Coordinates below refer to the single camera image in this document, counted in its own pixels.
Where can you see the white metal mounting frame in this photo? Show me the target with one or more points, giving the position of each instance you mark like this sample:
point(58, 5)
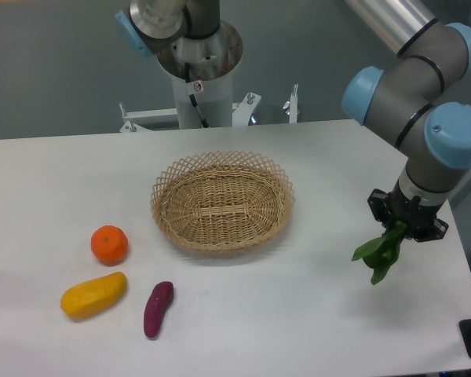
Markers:
point(242, 114)

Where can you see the yellow toy mango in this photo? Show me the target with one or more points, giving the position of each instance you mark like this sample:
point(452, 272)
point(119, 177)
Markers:
point(93, 296)

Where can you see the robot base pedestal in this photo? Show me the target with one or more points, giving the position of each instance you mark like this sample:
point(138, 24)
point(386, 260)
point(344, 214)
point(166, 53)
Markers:
point(195, 47)

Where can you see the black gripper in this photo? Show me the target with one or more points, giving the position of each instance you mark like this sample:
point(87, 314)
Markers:
point(421, 222)

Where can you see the green leafy vegetable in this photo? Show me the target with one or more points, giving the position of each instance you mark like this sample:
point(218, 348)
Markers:
point(381, 253)

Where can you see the purple toy sweet potato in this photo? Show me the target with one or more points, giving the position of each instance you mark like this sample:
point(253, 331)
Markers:
point(155, 309)

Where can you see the woven wicker basket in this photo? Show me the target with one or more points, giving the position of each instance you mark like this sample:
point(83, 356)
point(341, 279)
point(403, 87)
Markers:
point(221, 202)

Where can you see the orange toy fruit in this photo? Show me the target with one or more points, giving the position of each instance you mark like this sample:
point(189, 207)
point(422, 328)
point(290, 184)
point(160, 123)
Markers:
point(109, 244)

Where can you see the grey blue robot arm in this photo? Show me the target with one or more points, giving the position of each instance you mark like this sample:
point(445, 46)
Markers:
point(401, 107)

